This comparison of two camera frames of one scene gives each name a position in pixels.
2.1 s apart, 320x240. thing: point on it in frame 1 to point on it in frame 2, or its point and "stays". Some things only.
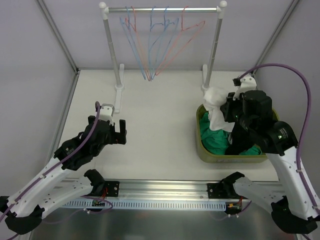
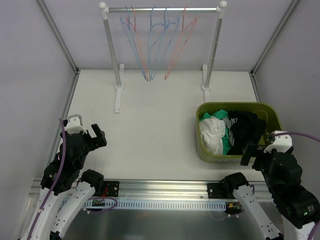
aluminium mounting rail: [126, 190] stays
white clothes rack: [119, 71] stays
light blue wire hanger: [127, 28] stays
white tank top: [214, 98] to [212, 131]
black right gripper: [229, 110] to [258, 158]
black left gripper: [113, 135] to [88, 141]
